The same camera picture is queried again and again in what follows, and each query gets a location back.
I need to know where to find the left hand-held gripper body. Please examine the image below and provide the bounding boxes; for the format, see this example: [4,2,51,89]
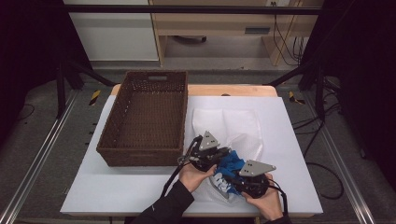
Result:
[186,131,233,173]

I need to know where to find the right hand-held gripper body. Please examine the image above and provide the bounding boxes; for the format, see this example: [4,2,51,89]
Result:
[230,160,277,200]

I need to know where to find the blue garment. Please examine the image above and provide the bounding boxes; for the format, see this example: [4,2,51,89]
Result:
[215,149,248,196]

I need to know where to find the white plastic bag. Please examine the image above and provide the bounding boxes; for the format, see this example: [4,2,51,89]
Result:
[191,106,265,205]

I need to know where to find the person's right hand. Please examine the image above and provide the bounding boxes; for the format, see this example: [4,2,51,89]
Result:
[242,173,284,221]

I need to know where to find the person's left hand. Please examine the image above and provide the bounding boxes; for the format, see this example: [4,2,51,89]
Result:
[178,162,218,193]

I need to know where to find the brown wicker basket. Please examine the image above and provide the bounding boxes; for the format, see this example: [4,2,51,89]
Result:
[96,70,189,168]

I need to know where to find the yellow black tape mark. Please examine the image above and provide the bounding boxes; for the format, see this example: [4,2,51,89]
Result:
[288,91,306,105]

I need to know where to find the black metal stand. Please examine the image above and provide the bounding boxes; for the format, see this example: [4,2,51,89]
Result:
[55,57,118,119]
[267,59,327,122]

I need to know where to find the dark drawer label plate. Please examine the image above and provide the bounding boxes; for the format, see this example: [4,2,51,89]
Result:
[244,27,272,35]

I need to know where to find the light wooden desk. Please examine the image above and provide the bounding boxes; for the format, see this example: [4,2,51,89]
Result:
[148,0,325,67]

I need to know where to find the black horizontal bar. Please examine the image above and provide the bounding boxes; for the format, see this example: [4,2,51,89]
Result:
[62,4,323,16]

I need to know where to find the white cabinet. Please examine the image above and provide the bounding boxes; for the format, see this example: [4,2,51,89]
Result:
[63,0,160,62]

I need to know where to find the black curtain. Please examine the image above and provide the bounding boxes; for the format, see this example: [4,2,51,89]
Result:
[303,0,396,190]
[0,0,73,143]

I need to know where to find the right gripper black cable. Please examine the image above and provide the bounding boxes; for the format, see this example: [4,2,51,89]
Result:
[266,178,290,217]

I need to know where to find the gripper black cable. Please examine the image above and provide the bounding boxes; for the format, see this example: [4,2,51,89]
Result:
[160,134,204,199]
[266,178,290,217]

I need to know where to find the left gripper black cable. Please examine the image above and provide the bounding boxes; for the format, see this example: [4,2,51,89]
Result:
[160,134,204,199]

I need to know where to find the black floor cables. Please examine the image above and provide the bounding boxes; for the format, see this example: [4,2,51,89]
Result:
[292,102,346,201]

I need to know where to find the aluminium floor rail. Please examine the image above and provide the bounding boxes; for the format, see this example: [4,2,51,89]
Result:
[303,92,378,224]
[0,90,78,224]

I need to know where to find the black desk cables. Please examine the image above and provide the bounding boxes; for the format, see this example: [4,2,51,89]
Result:
[272,1,308,66]

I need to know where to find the yellow cable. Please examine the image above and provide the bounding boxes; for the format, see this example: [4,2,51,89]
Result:
[277,0,304,66]

